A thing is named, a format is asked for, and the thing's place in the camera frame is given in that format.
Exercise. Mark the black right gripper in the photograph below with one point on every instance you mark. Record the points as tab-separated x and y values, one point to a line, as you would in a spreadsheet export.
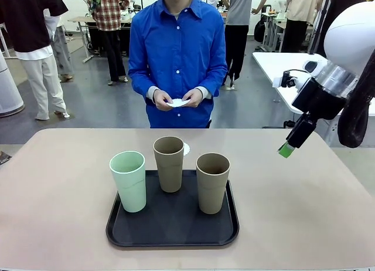
319	102

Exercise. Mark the brown tall cup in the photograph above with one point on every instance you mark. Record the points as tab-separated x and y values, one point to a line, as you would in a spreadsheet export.
170	177
212	194

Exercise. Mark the white paper doily coaster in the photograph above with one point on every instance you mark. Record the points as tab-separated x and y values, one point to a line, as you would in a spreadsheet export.
187	150
177	103

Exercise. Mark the light green tall cup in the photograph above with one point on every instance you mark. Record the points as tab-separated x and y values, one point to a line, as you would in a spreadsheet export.
132	189

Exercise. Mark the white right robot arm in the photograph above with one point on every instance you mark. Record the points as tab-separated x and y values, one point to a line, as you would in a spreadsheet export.
351	36

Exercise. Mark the person's right forearm blue sleeve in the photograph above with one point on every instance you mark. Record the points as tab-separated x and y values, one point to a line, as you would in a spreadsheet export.
140	87

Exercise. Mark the person's left forearm blue sleeve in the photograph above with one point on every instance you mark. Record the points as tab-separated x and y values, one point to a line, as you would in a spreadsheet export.
214	89

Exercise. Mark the person's left hand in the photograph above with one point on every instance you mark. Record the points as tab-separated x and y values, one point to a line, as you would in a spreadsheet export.
195	98

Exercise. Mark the person's right hand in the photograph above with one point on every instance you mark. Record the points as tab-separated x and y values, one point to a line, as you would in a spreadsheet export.
161	99

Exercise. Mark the white folding table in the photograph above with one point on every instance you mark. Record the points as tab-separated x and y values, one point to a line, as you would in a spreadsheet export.
272	65

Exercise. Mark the black tripod pole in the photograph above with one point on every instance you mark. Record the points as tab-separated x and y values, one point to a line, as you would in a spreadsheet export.
315	39

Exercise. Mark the black bag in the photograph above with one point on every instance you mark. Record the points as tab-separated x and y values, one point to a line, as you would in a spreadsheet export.
259	32

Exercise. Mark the person in beige top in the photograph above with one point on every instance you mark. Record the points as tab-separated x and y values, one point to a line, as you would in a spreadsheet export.
301	4

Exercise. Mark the person grey top black trousers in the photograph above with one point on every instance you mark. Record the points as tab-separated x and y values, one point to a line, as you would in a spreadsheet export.
237	16

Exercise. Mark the person in blue shirt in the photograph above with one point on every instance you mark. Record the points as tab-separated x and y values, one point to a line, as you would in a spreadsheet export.
175	48

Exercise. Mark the black plastic serving tray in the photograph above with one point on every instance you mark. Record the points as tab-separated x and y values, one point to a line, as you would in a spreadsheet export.
175	224

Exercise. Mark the person in plaid shirt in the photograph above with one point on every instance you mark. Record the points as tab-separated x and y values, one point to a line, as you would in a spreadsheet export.
108	16

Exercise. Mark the grey office desk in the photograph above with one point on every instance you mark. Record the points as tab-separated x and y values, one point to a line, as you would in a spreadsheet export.
80	19

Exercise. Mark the person black top white trousers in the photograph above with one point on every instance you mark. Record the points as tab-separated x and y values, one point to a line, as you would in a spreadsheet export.
29	24

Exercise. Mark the white cylindrical air purifier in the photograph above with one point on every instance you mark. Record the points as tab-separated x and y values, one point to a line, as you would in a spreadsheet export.
10	89

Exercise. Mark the dark item on floor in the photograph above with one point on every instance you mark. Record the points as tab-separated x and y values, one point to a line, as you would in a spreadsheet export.
4	158

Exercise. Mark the black wrist camera white mount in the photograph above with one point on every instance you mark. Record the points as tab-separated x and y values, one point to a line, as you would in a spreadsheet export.
285	80

